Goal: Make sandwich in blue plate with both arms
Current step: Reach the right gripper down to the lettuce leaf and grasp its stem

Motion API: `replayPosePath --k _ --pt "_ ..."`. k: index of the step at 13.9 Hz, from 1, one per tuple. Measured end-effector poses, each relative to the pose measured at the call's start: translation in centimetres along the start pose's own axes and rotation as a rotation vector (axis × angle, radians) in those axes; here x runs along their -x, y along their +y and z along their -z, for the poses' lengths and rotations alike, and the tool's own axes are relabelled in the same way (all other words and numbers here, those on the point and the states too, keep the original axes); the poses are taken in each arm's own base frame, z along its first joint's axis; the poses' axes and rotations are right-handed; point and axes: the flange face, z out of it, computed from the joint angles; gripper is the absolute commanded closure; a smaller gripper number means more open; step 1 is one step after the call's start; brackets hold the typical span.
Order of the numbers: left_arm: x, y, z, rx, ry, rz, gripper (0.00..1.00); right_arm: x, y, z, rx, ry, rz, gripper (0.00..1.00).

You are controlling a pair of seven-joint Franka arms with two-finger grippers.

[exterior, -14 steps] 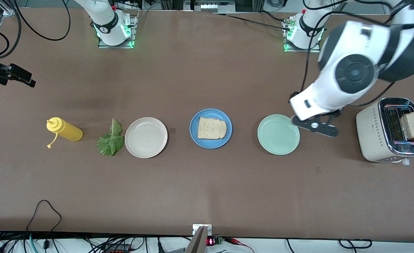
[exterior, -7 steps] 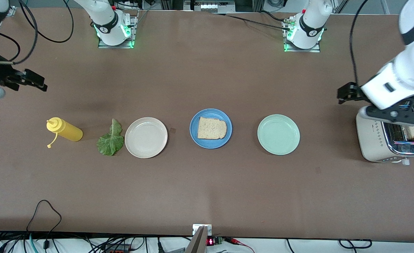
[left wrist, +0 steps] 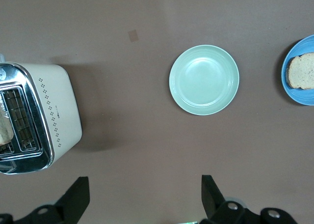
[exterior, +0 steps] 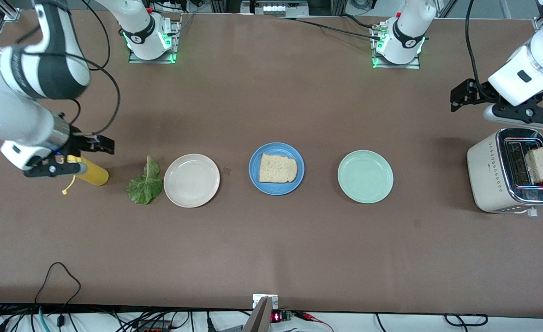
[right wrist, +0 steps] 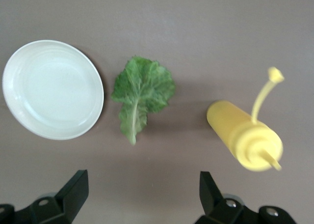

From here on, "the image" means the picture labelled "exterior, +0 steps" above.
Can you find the thick rounded bread slice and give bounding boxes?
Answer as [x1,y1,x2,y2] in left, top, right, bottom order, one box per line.
[525,147,543,184]

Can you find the beige round plate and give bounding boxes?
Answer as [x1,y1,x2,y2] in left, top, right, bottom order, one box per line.
[163,154,221,208]

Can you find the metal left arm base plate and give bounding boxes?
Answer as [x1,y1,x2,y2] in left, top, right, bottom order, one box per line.
[370,23,422,70]

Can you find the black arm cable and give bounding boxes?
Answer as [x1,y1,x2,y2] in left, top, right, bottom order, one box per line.
[464,0,482,93]
[20,0,122,136]

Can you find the black cable across table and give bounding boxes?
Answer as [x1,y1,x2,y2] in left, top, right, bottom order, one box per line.
[280,14,382,41]

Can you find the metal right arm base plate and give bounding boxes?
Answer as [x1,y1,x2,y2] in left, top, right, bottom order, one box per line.
[128,14,182,64]

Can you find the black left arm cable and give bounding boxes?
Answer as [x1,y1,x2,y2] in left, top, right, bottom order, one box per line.
[464,0,482,93]

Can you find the square bread slice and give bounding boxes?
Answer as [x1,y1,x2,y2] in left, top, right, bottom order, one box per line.
[258,153,298,184]

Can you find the white power strip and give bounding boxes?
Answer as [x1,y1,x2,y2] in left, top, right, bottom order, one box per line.
[241,0,310,17]

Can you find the small white bracket box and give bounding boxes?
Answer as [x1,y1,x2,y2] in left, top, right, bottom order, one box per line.
[253,294,279,309]

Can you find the thin black looped cable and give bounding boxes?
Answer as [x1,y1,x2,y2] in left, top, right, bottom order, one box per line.
[34,261,82,329]

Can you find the yellow squeeze sauce bottle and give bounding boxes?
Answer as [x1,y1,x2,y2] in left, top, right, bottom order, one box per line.
[61,156,109,195]

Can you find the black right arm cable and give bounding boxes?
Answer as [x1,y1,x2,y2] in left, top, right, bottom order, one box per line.
[20,0,122,136]

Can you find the beige chrome toaster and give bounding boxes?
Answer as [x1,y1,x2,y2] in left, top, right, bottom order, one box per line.
[466,128,543,217]

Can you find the blue round plate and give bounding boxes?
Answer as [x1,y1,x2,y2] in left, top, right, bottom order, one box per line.
[249,142,305,196]

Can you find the black coiled cable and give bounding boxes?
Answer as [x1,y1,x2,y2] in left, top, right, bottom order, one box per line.
[444,314,489,327]

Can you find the green lettuce leaf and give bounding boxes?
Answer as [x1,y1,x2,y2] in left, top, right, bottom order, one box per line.
[126,155,163,205]

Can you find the pale green round plate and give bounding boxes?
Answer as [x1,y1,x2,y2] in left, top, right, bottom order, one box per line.
[337,150,394,204]

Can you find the grey metal bar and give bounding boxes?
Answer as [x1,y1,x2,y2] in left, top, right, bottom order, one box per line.
[242,296,274,332]

